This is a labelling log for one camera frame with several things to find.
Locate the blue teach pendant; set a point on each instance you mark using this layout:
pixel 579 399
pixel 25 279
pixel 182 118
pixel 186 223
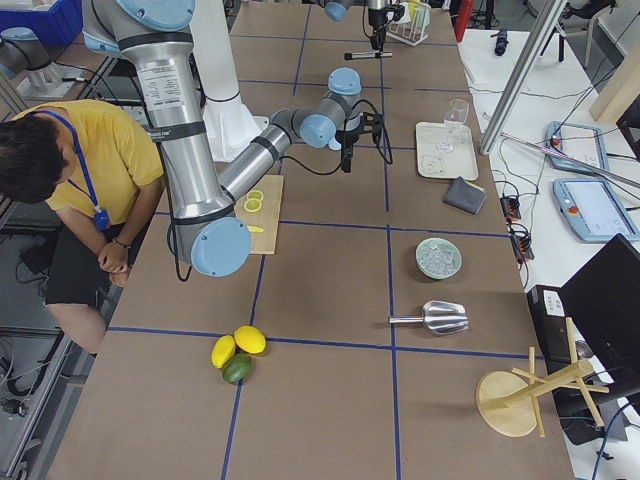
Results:
pixel 580 142
pixel 592 210

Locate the black monitor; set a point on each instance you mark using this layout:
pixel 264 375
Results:
pixel 602 298

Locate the cream bear serving tray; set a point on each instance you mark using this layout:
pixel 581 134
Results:
pixel 432 162

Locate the blue teach pendant near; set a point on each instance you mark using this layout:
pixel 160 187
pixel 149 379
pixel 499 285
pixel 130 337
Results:
pixel 592 210

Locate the blue teach pendant far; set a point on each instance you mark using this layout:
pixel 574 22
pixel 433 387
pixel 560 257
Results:
pixel 580 142

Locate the wooden cup tree stand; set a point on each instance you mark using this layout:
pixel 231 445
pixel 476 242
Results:
pixel 508 400

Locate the aluminium frame post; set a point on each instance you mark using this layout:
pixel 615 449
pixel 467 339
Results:
pixel 544 25

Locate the steel ice scoop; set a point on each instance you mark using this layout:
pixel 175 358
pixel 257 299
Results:
pixel 438 317

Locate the white wire cup rack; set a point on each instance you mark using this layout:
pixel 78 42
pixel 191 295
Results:
pixel 412 24

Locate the clear wine glass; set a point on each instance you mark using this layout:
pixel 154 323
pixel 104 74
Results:
pixel 454 118

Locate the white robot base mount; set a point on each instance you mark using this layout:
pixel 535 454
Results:
pixel 230 125

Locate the yellow whole lemon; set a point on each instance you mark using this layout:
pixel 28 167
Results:
pixel 250 339
pixel 223 350

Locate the green bowl of ice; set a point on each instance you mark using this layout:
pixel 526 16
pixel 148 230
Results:
pixel 438 258

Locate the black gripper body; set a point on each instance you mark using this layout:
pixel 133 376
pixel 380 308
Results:
pixel 347 142
pixel 375 19

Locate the grey folded cloth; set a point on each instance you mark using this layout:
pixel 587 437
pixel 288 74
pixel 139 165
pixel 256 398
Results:
pixel 465 196

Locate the bamboo cutting board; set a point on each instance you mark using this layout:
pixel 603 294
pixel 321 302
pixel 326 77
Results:
pixel 267 217

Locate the red cylinder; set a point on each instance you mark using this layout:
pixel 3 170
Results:
pixel 464 14

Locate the green lime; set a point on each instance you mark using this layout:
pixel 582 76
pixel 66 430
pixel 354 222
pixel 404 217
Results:
pixel 237 368

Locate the blue paper cup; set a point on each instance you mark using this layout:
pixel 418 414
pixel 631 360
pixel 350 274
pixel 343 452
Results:
pixel 334 145

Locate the person in yellow shirt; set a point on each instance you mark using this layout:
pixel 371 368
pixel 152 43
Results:
pixel 100 173

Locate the yellow lemon slice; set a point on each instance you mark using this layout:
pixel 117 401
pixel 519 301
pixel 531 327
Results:
pixel 253 205
pixel 256 194

